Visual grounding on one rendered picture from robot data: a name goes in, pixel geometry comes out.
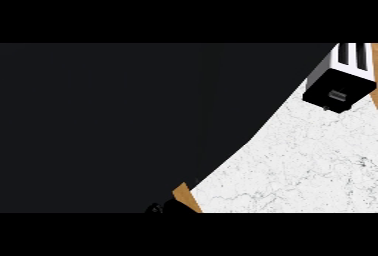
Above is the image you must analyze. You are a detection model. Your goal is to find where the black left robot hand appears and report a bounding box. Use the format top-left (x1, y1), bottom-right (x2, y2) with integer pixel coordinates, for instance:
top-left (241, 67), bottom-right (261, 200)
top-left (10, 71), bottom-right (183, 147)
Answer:
top-left (145, 198), bottom-right (198, 214)

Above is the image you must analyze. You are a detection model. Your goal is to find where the black and white toaster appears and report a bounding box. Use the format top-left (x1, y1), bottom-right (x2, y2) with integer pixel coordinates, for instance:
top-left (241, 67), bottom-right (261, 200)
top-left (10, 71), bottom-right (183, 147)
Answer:
top-left (301, 42), bottom-right (378, 114)

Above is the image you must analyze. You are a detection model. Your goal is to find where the brown wooden board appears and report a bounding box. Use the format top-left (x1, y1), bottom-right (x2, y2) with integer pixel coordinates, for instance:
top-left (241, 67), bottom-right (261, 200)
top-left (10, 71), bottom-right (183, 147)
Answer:
top-left (369, 42), bottom-right (378, 110)

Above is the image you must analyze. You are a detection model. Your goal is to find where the dark grey cabinet door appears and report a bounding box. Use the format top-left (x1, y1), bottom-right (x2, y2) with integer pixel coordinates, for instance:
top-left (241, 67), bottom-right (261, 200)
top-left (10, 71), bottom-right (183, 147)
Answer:
top-left (0, 42), bottom-right (340, 214)

